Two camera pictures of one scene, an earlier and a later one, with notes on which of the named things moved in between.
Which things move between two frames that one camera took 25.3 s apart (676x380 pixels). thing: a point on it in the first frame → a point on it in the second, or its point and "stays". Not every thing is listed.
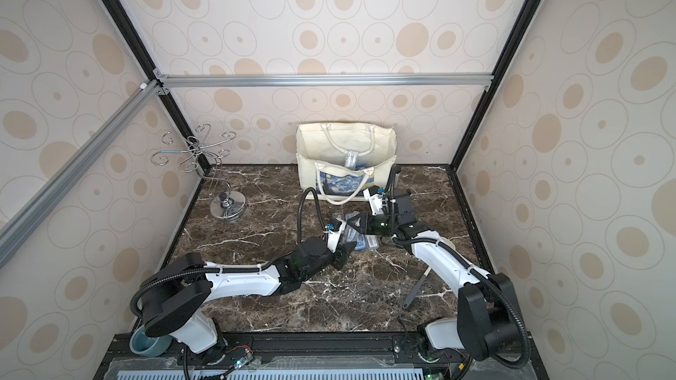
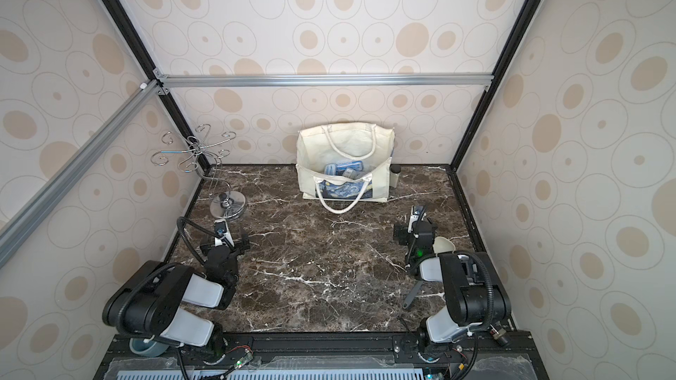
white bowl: x=448 y=241 stays
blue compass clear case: x=361 y=244 → x=346 y=168
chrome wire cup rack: x=227 y=205 stays
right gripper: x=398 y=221 → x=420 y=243
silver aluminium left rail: x=75 y=164 stays
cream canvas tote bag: x=343 y=162 stays
